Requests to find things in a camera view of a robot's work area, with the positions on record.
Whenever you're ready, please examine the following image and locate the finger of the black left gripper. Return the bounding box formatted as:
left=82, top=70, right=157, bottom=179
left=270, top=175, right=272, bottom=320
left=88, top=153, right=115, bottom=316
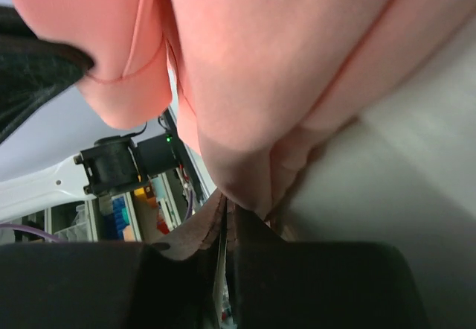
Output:
left=1, top=5, right=94, bottom=141

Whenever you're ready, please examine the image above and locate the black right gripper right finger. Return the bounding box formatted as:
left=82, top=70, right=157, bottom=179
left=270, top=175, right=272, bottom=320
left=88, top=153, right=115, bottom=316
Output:
left=226, top=204, right=430, bottom=328

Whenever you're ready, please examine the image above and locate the shelf with coloured items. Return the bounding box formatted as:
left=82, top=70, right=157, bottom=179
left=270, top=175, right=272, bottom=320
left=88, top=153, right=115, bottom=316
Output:
left=21, top=167, right=196, bottom=243

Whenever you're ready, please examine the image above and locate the pink pleated skirt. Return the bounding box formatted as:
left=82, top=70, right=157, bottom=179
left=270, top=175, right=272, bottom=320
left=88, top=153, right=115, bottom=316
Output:
left=0, top=0, right=476, bottom=220

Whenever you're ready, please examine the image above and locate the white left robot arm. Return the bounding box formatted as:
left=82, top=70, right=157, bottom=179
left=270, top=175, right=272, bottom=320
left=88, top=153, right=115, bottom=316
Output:
left=1, top=6, right=177, bottom=221

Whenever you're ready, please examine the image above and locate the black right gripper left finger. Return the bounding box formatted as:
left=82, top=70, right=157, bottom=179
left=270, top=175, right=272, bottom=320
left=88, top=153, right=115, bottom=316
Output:
left=1, top=191, right=227, bottom=328

